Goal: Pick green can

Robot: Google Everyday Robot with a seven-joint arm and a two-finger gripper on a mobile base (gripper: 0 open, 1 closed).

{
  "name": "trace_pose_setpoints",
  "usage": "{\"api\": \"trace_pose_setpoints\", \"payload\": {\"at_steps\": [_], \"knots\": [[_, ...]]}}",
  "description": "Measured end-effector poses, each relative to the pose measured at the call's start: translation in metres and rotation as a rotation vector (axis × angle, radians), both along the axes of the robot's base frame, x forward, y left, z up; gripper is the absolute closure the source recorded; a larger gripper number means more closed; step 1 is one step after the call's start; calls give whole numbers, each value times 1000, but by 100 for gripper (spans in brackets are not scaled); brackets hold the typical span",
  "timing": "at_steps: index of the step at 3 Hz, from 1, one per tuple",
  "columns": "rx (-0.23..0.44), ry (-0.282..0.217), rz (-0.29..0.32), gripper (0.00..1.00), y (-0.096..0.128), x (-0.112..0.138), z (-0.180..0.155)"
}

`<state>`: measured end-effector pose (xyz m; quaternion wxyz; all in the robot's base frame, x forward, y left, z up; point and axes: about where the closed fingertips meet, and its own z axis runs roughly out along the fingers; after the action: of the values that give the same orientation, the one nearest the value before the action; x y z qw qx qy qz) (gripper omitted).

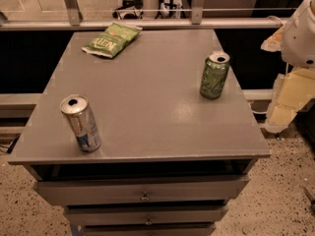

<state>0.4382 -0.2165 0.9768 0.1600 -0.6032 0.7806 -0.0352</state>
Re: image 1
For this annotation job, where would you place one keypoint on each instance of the grey drawer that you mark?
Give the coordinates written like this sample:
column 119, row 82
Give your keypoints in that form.
column 145, row 215
column 152, row 230
column 80, row 193

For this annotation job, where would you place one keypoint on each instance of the middle grey drawer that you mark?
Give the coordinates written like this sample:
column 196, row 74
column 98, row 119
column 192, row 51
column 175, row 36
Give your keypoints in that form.
column 145, row 215

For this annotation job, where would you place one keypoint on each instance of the metal railing frame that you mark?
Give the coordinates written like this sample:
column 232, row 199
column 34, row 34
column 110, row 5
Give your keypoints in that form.
column 97, row 14

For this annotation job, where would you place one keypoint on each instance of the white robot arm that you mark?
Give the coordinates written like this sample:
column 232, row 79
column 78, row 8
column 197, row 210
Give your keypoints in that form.
column 295, row 40

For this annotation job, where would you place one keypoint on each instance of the top grey drawer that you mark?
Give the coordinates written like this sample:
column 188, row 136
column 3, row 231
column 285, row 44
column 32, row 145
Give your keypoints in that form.
column 80, row 193

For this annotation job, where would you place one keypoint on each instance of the black office chair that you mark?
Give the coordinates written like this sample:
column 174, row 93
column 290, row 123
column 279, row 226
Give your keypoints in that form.
column 129, row 0

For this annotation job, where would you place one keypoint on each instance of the green soda can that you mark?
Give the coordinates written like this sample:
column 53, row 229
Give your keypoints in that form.
column 214, row 74

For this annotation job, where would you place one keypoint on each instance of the silver blue energy drink can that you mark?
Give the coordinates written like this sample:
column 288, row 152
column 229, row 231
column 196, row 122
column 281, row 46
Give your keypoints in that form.
column 76, row 109

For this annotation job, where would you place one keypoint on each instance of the green chip bag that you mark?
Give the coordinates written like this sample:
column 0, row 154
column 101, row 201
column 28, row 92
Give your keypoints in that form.
column 112, row 41

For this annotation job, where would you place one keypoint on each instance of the bottom grey drawer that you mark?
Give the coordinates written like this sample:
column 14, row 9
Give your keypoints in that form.
column 152, row 230

